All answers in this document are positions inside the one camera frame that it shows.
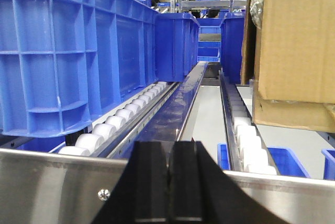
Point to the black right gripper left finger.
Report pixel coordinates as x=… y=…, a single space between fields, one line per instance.
x=140 y=195

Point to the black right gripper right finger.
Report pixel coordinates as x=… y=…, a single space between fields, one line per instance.
x=200 y=192

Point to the white roller track right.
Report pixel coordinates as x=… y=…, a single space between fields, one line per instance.
x=253 y=155

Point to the white roller track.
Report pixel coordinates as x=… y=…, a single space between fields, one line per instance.
x=253 y=155
x=87 y=143

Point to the white roller track left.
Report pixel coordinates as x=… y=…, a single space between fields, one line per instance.
x=87 y=143

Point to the brown cardboard box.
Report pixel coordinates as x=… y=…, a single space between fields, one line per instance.
x=288 y=53

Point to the large blue crate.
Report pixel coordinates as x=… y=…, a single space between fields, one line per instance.
x=65 y=63

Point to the blue divider rail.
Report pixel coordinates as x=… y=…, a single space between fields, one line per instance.
x=166 y=119

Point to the stainless steel shelf rail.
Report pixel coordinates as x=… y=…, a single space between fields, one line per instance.
x=39 y=187

